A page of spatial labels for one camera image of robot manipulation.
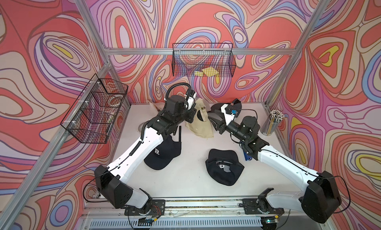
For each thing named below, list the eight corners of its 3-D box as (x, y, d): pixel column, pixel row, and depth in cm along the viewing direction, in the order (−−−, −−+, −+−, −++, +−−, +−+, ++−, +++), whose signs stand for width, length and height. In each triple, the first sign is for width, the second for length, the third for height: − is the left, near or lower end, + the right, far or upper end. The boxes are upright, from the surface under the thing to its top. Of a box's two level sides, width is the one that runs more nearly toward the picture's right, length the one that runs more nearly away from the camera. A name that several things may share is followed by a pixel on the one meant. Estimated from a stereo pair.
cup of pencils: (258, 134, 105) (270, 116, 89) (261, 127, 109) (273, 108, 93) (268, 138, 103) (282, 120, 87) (271, 131, 107) (285, 112, 91)
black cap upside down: (207, 185, 81) (208, 181, 76) (205, 154, 93) (206, 149, 88) (242, 185, 81) (246, 181, 76) (236, 154, 93) (239, 149, 88)
